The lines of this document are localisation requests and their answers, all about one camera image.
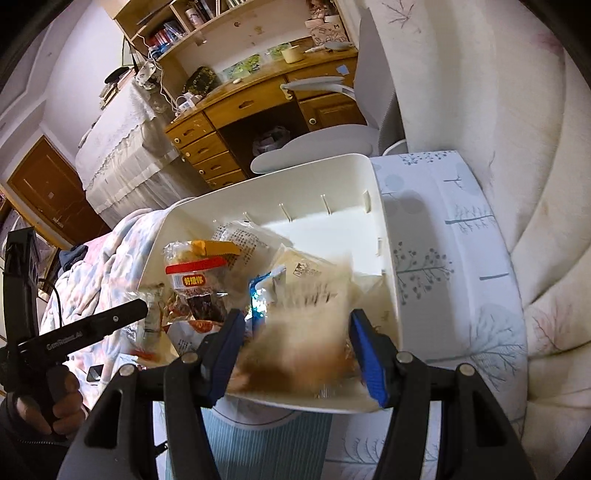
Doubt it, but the trash bag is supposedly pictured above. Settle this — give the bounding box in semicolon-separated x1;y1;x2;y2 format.
252;127;291;155

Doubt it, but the white patterned box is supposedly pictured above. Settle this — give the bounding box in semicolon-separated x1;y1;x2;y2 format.
309;21;349;47

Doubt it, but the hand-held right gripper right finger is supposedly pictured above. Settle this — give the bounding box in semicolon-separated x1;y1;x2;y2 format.
348;308;536;480

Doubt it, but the row of books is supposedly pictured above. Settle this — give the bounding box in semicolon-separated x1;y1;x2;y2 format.
148;21;188;49

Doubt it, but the white power strip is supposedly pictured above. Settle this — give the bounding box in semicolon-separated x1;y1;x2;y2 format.
175;92;204;114

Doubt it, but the white floral pouch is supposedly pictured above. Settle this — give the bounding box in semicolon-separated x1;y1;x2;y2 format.
135;60;162;89

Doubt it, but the black cable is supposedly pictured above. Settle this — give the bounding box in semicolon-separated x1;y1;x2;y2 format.
44;281;63;326

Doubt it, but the white padded headboard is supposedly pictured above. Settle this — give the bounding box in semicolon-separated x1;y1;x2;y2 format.
365;0;591;480

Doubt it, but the cream white snack bag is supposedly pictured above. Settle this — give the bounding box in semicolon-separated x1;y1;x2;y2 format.
270;244;354;308

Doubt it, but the stack of books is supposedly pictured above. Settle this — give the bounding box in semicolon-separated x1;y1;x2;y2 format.
99;67;134;109

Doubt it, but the dark patterned bag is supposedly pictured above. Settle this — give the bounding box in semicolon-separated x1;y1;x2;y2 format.
182;66;221;95

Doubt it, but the floral quilt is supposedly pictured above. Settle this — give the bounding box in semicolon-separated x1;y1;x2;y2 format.
37;196;195;402

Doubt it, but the blue snack packet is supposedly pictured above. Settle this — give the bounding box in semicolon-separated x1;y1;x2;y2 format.
248;269;287;333

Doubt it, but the brown pastry packet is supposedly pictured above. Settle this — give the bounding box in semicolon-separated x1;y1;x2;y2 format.
228;295;370;400

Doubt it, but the teal striped mat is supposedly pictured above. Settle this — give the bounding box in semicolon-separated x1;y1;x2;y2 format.
201;397;333;480

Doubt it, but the orange packet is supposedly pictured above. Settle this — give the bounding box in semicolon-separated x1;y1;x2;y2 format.
191;239;242;259

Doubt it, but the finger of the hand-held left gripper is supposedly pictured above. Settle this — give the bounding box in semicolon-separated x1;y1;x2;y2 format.
14;299;149;370

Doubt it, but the red label jerky packet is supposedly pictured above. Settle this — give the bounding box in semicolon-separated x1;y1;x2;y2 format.
165;257;230;321

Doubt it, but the wooden desk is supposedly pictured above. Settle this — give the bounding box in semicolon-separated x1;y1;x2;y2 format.
165;46;370;190

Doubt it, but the grey office chair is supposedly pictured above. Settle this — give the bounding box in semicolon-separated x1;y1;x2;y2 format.
249;7;409;174

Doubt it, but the cabinet with lace cloth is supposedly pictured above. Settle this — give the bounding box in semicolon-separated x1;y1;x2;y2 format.
74;78;208;227

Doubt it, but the person's left hand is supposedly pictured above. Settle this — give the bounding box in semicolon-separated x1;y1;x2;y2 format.
7;364;88;435

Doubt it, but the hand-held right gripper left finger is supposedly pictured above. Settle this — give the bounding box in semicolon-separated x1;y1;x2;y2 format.
58;308;246;480

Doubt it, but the wooden door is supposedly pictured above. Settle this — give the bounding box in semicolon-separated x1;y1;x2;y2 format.
7;135;112;245

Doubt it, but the person's left forearm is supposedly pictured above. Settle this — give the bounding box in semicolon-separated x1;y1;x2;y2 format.
0;401;75;480

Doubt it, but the dark cloth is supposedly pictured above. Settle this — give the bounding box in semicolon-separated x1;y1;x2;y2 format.
58;244;89;273

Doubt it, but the wooden desk hutch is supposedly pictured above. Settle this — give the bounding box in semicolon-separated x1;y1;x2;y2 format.
113;0;358;88

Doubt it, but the white plastic bin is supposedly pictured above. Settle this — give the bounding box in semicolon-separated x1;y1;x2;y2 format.
136;153;402;414

